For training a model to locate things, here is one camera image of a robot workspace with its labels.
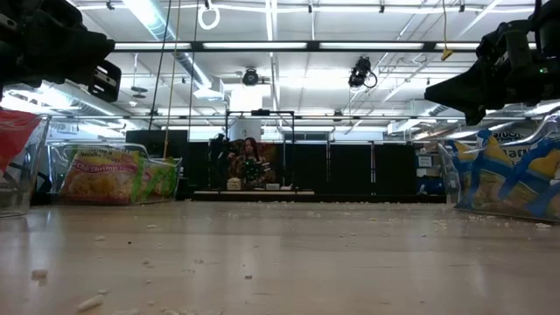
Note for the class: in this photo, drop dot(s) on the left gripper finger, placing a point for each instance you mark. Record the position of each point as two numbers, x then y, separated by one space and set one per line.
89 52

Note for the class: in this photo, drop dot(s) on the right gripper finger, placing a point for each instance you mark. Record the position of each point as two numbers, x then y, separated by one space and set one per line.
477 83
474 111

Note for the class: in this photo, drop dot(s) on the red Maruchan ramen packet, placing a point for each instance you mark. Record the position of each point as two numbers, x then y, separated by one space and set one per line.
15 135

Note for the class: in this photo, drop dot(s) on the green lime shrimp ramen packet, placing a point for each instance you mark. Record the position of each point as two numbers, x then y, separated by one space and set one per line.
102 184
159 181

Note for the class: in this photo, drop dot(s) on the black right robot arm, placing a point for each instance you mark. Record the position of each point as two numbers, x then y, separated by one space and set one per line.
549 52

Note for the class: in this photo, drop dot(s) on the white LED light strip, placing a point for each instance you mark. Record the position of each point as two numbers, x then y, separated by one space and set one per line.
459 45
254 45
153 45
372 45

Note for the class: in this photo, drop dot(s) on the white paper sign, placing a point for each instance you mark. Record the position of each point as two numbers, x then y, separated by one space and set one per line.
424 162

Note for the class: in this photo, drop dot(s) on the clear plastic bin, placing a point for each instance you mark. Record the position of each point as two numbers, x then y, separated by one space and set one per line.
26 197
445 184
53 170

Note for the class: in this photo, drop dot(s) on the round black ceiling device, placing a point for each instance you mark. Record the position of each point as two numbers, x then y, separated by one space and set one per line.
250 77

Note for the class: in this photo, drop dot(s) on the small white container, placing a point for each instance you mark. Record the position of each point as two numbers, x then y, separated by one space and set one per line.
234 185

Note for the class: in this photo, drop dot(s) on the person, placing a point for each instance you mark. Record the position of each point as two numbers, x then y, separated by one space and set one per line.
251 164

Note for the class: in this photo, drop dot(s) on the white noodle crumb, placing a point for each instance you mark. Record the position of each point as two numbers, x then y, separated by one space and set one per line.
89 303

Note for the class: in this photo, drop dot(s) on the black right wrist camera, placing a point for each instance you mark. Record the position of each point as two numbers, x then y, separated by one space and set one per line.
503 41

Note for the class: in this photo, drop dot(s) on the large silver ceiling duct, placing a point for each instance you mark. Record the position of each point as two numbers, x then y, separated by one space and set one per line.
65 105

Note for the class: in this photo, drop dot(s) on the silver ventilation duct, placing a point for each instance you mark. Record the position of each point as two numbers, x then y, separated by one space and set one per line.
153 22

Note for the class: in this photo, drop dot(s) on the black overhead frame beam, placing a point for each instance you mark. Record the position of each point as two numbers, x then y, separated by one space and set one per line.
197 46

